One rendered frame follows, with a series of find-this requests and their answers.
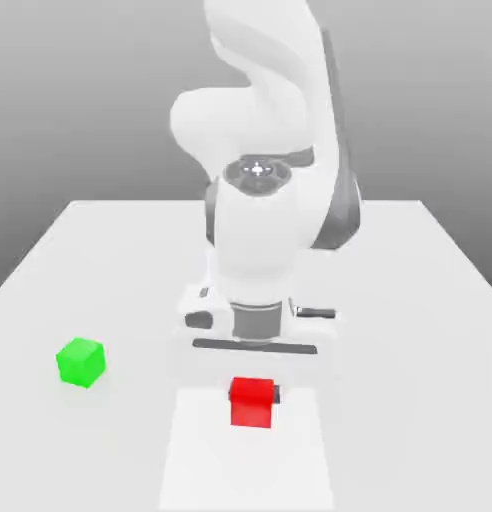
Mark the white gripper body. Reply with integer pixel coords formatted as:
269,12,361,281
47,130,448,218
174,328,338,385

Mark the small red cube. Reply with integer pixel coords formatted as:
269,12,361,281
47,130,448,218
228,376,276,430

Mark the small green cube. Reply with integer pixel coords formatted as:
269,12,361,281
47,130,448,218
55,336,107,390

